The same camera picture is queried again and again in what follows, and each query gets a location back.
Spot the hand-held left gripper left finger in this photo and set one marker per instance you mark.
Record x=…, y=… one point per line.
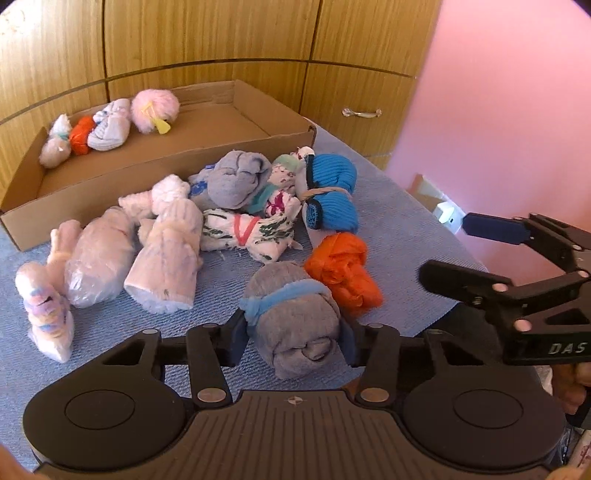
x=240, y=337

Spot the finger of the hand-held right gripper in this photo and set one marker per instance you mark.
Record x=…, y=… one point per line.
x=457, y=281
x=489, y=227

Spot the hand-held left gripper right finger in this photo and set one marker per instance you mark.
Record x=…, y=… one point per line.
x=348, y=346

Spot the grey sock with blue band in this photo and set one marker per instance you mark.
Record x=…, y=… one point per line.
x=291, y=318

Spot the orange plastic bag bundle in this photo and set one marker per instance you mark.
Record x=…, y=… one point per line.
x=344, y=272

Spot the white ribbed sock bundle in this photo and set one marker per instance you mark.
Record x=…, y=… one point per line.
x=166, y=258

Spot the blue knit sock bundle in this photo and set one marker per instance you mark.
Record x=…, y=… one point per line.
x=332, y=184

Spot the grey sock with blue flowers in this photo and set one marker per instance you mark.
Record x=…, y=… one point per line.
x=238, y=177

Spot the clear plastic bundle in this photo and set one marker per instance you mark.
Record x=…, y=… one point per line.
x=99, y=258

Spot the white fuzzy sock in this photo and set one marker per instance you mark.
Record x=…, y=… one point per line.
x=159, y=191

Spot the cardboard box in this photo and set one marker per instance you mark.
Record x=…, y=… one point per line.
x=194, y=134

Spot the person's right hand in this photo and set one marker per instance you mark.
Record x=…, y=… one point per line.
x=575, y=385

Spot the small beige box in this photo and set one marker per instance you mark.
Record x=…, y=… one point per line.
x=427, y=189

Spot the blue blanket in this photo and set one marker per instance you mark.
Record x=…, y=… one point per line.
x=406, y=221

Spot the floral cloth bundle, red band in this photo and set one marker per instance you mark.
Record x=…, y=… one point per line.
x=249, y=233

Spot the white and green floral bundle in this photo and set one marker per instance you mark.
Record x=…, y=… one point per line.
x=281, y=184

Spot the pastel striped fuzzy sock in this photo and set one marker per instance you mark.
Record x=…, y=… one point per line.
x=46, y=300

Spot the pink fluffy bundle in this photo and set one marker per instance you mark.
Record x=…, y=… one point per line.
x=154, y=108

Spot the white knotted sock bundle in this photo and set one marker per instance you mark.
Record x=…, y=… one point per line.
x=111, y=127

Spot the small orange bundle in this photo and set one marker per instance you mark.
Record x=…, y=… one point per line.
x=81, y=136

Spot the white fluffy sock bundle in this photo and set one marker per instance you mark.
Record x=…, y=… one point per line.
x=54, y=147

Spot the wooden wardrobe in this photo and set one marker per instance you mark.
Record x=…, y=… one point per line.
x=207, y=41

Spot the white wall charger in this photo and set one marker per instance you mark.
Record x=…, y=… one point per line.
x=450, y=214

